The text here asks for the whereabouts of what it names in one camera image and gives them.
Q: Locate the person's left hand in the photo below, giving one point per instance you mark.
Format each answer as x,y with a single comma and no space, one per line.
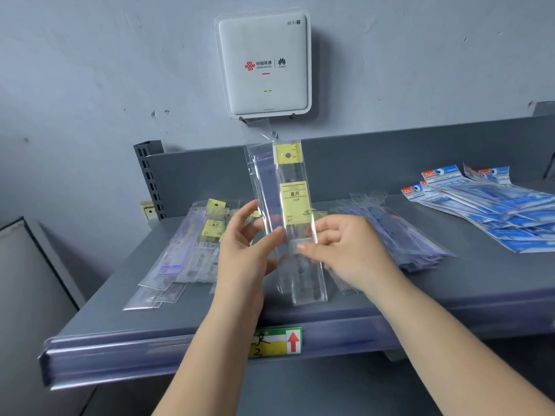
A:
238,268

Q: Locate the white wall router box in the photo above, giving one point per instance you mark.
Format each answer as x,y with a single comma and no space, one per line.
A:
264,43

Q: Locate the clear purple ruler packets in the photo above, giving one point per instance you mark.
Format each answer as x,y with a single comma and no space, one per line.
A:
412,242

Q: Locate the pile of blue set-square packets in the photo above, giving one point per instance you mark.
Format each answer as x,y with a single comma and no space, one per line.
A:
490,207

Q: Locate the grey slotted shelf post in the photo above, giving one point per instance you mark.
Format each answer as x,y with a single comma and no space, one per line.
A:
149,181
544,110

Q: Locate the person's left forearm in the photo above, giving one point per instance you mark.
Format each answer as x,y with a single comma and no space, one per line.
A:
208,368

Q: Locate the person's right forearm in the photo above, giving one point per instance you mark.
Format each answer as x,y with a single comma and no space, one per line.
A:
455,355

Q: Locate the green yellow shelf price label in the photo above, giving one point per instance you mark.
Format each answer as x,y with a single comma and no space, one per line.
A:
277,344

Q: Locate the person's right hand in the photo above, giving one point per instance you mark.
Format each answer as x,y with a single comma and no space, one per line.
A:
355,255

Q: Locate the grey leaning board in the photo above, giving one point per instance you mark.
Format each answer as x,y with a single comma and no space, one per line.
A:
26,320

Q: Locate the pale wall socket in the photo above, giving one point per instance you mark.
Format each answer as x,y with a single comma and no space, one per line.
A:
148,210

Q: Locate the pile of clear rulers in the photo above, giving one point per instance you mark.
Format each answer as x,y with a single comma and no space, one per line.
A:
182,255

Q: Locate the bundle of assorted straight rulers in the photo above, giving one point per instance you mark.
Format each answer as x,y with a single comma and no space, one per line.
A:
295,199

